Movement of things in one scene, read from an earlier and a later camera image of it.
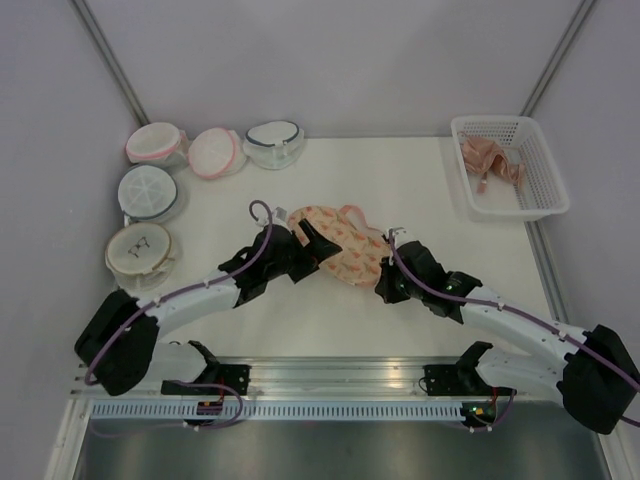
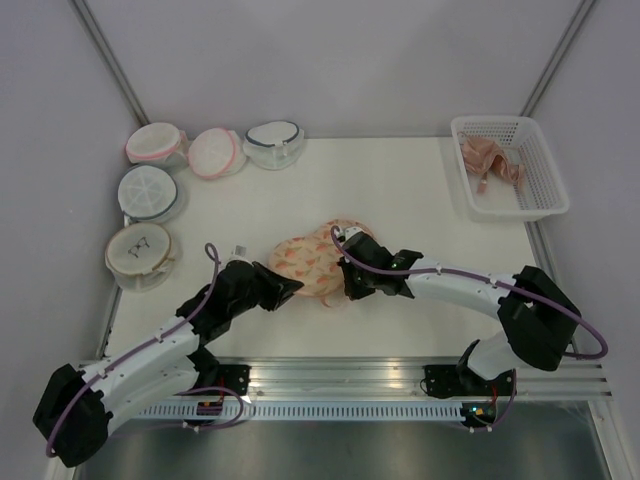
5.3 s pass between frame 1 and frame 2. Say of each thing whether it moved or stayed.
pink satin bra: stayed
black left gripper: moved
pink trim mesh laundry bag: stayed
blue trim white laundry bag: stayed
